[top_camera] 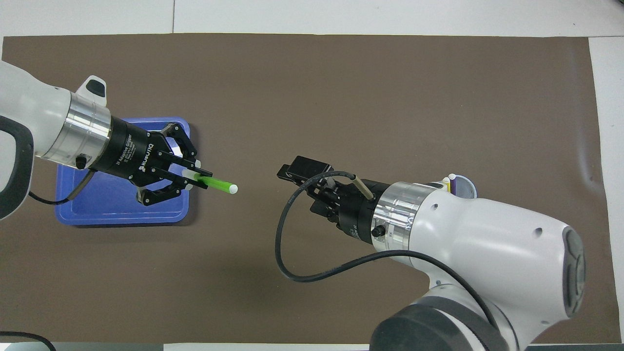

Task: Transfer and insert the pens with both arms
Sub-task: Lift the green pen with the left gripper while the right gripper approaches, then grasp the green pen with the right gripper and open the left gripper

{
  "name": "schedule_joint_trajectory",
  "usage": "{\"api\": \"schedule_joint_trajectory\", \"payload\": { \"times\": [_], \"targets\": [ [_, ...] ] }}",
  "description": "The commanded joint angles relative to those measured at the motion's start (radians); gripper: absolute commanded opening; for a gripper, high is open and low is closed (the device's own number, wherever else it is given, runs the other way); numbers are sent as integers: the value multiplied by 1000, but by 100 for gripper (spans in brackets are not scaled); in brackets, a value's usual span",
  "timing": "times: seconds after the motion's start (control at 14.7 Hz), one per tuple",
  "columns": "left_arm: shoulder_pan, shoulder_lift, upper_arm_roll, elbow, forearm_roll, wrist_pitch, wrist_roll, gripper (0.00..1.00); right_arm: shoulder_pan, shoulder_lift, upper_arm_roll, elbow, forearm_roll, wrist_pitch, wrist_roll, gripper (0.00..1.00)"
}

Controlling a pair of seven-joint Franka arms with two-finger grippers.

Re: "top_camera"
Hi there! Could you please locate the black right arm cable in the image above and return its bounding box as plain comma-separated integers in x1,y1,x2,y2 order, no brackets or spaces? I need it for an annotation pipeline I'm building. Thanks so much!
274,171,498,327

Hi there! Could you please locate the green marker pen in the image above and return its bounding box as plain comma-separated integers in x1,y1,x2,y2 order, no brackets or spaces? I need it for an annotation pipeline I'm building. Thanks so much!
181,168,238,195

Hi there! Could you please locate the brown table mat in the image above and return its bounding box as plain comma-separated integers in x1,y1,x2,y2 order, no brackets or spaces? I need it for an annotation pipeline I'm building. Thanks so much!
0,33,622,344

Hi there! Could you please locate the blue plastic tray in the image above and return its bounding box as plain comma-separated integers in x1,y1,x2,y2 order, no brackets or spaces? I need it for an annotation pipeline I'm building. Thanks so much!
55,117,191,226

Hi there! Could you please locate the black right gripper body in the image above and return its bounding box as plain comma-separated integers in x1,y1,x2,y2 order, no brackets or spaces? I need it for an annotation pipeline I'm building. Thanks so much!
336,179,390,243

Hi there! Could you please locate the translucent plastic cup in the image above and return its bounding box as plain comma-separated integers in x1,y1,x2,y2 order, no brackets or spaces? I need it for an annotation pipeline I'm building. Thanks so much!
441,173,478,199

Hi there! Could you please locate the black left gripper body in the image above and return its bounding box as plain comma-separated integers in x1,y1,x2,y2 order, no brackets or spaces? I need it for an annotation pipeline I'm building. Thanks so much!
90,117,164,187

